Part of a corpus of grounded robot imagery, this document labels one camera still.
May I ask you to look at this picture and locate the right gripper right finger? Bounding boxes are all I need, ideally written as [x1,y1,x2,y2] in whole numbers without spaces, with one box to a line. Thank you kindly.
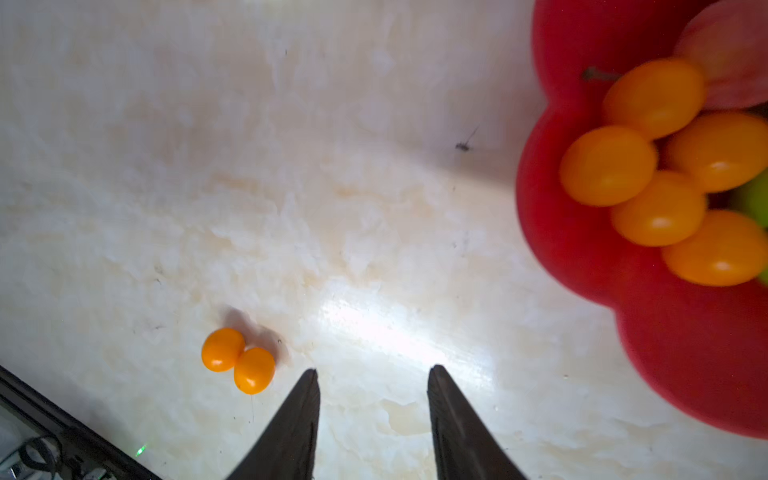
[427,365,526,480]

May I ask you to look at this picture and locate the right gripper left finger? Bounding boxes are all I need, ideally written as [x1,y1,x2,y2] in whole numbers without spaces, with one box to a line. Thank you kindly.
[228,369,321,480]

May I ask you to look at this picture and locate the red flower-shaped fruit bowl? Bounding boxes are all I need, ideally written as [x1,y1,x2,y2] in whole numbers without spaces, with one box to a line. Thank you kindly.
[516,1,767,439]

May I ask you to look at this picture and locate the orange fake fruit cluster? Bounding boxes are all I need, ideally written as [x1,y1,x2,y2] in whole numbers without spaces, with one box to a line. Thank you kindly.
[560,126,659,207]
[662,210,767,287]
[602,58,707,140]

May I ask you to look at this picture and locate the orange fake fruit cluster bottom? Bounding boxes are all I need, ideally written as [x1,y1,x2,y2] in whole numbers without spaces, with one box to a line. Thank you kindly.
[662,210,767,287]

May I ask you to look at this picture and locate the green fake pear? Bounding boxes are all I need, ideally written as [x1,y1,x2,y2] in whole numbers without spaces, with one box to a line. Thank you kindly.
[730,169,768,229]

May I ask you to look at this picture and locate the orange fake fruit top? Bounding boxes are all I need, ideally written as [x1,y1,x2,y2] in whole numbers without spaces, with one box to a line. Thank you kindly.
[663,111,767,193]

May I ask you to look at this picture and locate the pink fake peach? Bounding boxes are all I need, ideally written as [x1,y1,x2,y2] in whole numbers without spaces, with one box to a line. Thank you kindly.
[580,0,768,111]

